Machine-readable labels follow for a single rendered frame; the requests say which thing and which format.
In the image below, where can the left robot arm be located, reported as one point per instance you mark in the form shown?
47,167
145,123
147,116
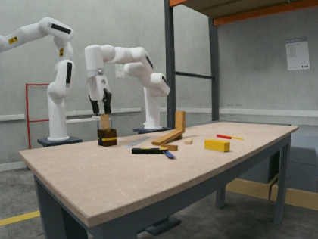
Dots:
138,64

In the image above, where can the black sliding bevel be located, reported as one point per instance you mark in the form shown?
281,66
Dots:
152,150

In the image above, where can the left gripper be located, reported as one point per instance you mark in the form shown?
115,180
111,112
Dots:
99,90

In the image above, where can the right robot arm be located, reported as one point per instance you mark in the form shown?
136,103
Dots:
64,70

